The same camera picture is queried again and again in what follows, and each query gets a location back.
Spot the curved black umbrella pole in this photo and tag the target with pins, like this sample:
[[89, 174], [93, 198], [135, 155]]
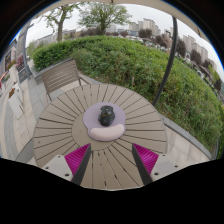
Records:
[[170, 56]]

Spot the lilac mouse pad with wrist rest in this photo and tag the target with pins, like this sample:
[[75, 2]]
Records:
[[105, 133]]

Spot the slatted wooden chair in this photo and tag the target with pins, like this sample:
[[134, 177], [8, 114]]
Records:
[[60, 76]]

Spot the grey sign pillar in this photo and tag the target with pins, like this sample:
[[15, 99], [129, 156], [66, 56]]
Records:
[[22, 53]]

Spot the white planter box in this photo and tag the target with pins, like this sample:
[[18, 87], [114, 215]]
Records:
[[15, 105]]

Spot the round-crowned tree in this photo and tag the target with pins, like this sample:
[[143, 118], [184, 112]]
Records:
[[104, 15]]

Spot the black computer mouse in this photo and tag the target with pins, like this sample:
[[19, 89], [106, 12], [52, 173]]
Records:
[[106, 116]]

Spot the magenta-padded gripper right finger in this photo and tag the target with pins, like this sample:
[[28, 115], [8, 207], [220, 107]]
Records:
[[146, 160]]

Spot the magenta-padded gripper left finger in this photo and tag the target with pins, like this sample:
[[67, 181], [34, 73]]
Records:
[[76, 159]]

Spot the thin-crowned tree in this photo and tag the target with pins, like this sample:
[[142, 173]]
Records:
[[60, 25]]

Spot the beige umbrella canopy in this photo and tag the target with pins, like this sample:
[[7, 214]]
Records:
[[133, 2]]

